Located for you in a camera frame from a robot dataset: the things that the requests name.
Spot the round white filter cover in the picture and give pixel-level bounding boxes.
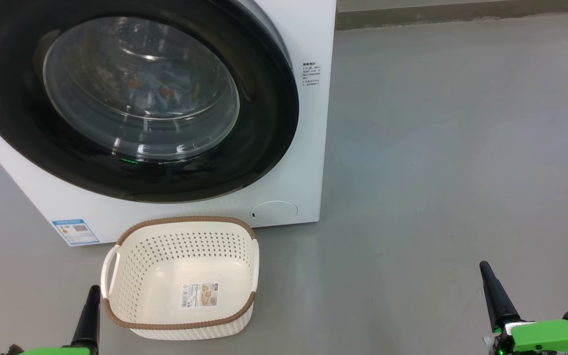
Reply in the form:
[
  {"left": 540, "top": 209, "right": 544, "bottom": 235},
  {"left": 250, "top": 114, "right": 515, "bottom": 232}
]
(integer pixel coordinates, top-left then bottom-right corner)
[{"left": 250, "top": 200, "right": 298, "bottom": 223}]

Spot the blue garment with orange print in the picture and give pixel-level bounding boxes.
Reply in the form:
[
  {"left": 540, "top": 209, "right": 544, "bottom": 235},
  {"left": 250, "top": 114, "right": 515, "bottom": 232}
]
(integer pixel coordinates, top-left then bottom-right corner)
[{"left": 67, "top": 44, "right": 225, "bottom": 119}]

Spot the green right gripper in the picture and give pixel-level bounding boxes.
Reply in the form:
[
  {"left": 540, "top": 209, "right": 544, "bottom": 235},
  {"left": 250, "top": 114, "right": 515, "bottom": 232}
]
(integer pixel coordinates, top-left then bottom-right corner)
[{"left": 479, "top": 261, "right": 568, "bottom": 355}]

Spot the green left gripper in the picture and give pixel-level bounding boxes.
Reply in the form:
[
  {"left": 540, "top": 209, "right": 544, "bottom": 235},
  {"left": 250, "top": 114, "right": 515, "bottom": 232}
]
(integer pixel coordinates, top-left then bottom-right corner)
[{"left": 18, "top": 285, "right": 102, "bottom": 355}]

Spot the cream laundry basket brown rim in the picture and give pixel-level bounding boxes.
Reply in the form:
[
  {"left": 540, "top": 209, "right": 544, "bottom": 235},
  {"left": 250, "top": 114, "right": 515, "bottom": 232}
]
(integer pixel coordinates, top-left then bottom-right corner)
[{"left": 101, "top": 216, "right": 260, "bottom": 341}]

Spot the black round glass washer door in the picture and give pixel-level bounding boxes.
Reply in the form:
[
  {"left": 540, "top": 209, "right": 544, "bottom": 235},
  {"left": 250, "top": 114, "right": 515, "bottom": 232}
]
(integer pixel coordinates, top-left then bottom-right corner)
[{"left": 0, "top": 0, "right": 300, "bottom": 204}]

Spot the blue energy label sticker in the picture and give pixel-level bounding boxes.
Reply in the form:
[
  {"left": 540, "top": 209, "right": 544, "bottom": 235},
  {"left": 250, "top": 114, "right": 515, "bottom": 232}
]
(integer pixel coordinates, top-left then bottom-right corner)
[{"left": 52, "top": 219, "right": 100, "bottom": 246}]

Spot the white front-load washing machine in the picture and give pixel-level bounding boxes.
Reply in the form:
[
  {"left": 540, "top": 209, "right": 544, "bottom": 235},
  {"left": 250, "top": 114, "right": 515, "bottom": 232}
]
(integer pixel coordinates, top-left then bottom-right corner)
[{"left": 0, "top": 0, "right": 338, "bottom": 247}]

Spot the paper sticker inside basket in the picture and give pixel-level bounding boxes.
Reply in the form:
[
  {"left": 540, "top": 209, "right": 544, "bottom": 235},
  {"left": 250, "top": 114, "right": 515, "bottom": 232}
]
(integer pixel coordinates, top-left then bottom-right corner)
[{"left": 181, "top": 283, "right": 219, "bottom": 309}]

